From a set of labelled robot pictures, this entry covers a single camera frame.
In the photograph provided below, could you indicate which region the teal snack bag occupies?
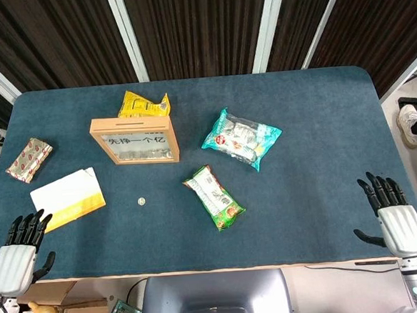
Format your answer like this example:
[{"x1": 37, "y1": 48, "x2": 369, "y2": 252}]
[{"x1": 198, "y1": 104, "x2": 285, "y2": 177}]

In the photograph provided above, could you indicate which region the thin black cable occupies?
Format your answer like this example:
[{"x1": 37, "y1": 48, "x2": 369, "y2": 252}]
[{"x1": 304, "y1": 258, "x2": 400, "y2": 278}]

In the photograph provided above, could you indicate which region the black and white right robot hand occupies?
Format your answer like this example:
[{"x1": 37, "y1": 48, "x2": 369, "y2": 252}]
[{"x1": 348, "y1": 169, "x2": 417, "y2": 262}]

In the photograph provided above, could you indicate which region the wooden coin frame box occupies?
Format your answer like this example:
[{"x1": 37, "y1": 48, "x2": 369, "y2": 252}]
[{"x1": 88, "y1": 112, "x2": 182, "y2": 169}]

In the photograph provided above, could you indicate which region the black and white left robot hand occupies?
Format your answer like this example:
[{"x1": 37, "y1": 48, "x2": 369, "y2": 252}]
[{"x1": 0, "y1": 208, "x2": 60, "y2": 299}]

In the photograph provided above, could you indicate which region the grey robot torso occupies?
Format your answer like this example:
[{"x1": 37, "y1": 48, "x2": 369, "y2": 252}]
[{"x1": 140, "y1": 267, "x2": 293, "y2": 313}]

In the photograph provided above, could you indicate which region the yellow white cloth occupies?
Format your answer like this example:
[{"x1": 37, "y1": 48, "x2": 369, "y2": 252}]
[{"x1": 28, "y1": 166, "x2": 109, "y2": 235}]

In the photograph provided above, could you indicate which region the gold red patterned packet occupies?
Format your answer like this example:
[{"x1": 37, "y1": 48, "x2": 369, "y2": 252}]
[{"x1": 3, "y1": 136, "x2": 56, "y2": 187}]

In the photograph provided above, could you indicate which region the yellow snack bag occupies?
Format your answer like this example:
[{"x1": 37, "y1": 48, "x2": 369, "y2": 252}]
[{"x1": 116, "y1": 88, "x2": 172, "y2": 121}]

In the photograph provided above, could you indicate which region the green snack bag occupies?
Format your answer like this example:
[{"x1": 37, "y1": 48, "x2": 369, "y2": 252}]
[{"x1": 181, "y1": 162, "x2": 248, "y2": 234}]

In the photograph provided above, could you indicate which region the white sneaker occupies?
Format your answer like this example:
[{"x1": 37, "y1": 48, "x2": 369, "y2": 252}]
[{"x1": 395, "y1": 104, "x2": 417, "y2": 150}]

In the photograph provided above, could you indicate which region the blue felt table cover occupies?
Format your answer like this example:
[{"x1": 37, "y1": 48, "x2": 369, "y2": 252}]
[{"x1": 0, "y1": 60, "x2": 417, "y2": 287}]

